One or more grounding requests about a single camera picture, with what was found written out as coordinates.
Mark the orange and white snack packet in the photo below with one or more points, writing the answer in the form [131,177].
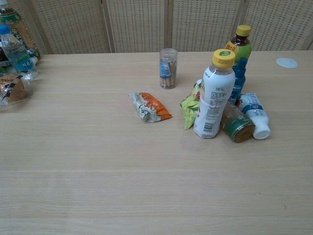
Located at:
[149,106]

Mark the green snack bag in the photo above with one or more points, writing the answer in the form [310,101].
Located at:
[192,105]

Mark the clear jar of biscuit sticks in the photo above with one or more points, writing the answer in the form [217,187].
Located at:
[167,69]

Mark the white bottle with yellow cap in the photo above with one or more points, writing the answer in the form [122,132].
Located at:
[215,98]

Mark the brown jar with green label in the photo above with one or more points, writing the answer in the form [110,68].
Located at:
[237,122]

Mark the blue plastic bottle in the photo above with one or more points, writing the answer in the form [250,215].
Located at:
[239,80]

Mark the woven folding screen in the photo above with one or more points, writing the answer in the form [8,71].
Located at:
[156,24]

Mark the white bottle with blue label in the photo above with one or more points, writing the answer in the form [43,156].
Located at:
[255,110]

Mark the green tea bottle yellow cap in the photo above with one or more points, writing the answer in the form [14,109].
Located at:
[242,44]

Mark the round white table cover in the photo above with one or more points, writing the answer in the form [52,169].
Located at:
[287,62]

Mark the bread in clear wrapper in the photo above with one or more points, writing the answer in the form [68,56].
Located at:
[12,89]

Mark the clear water bottle blue cap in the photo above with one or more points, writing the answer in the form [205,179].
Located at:
[18,54]

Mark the green label tea bottle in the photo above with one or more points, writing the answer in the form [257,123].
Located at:
[17,27]

